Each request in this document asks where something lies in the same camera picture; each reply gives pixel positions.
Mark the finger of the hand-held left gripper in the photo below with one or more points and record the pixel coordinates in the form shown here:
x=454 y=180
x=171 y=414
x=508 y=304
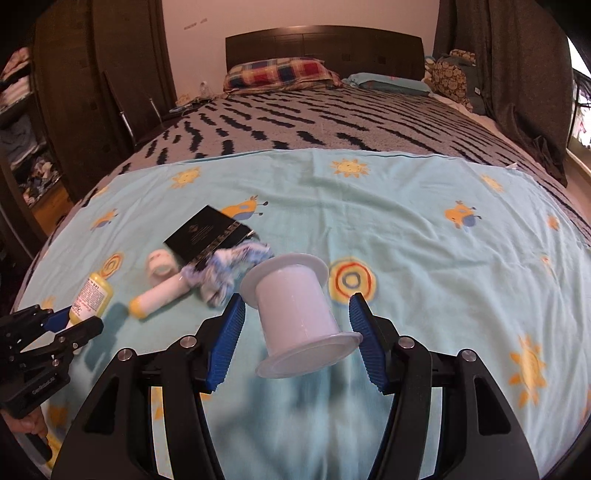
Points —
x=76 y=333
x=55 y=319

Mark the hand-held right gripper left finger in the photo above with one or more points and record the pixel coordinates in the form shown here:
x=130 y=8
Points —
x=226 y=346

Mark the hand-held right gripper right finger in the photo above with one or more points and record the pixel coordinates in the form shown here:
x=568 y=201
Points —
x=369 y=341

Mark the yellow labelled bottle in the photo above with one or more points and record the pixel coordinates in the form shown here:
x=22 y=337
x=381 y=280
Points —
x=94 y=295

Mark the white plastic spool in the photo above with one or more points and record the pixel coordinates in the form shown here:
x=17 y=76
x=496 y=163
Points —
x=295 y=304

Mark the person's left hand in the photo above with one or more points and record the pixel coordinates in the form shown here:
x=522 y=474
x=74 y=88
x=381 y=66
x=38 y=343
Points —
x=27 y=422

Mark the blue white crumpled wrapper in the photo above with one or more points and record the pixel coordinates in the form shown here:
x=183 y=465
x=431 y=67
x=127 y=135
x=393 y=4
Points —
x=221 y=277

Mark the white tube yellow cap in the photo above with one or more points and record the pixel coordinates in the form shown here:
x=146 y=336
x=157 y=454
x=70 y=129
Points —
x=159 y=295

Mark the light blue printed cloth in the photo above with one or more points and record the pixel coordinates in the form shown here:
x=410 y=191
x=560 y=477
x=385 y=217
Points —
x=415 y=258

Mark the white tape roll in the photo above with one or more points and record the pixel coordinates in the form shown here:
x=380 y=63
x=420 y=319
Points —
x=161 y=264

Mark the black booklet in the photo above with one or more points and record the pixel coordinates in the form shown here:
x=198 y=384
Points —
x=203 y=235

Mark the stack of folded clothes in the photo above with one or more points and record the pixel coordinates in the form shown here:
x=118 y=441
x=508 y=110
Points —
x=23 y=138

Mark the grey black striped blanket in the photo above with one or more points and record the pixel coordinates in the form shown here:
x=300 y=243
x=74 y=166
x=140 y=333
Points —
x=323 y=124

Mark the dark wooden wardrobe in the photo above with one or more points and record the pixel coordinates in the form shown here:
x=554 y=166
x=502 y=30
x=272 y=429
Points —
x=92 y=69

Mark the teal pillow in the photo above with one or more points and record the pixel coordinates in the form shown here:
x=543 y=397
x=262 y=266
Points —
x=392 y=84

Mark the brown patterned cushion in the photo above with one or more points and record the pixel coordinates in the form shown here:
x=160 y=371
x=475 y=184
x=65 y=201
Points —
x=450 y=81

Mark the red blue plaid pillow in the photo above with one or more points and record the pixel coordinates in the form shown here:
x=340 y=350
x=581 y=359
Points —
x=277 y=74

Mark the dark wooden headboard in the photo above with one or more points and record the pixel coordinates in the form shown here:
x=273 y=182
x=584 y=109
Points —
x=323 y=50

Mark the brown curtain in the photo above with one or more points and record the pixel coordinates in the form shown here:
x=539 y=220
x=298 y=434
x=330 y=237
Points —
x=508 y=69

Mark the large window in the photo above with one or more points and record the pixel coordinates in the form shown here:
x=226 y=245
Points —
x=581 y=101

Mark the dark metal-frame chair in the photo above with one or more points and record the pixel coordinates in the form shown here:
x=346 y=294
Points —
x=127 y=115

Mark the white wall plug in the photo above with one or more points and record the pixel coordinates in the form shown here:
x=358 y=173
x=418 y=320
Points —
x=203 y=87

